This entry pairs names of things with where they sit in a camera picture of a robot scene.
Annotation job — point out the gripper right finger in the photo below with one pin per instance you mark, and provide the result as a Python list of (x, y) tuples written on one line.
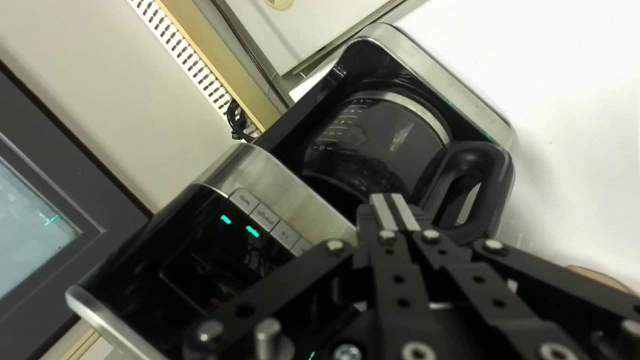
[(545, 282)]

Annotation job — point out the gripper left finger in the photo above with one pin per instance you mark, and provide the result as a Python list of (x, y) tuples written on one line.
[(280, 292)]

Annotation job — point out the black and steel coffee machine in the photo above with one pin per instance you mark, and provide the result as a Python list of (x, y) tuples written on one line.
[(225, 250)]

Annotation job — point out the brown wooden object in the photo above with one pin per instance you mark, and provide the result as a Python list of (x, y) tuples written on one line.
[(597, 277)]

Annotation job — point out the dark framed glass panel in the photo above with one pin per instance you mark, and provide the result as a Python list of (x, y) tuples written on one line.
[(45, 210)]

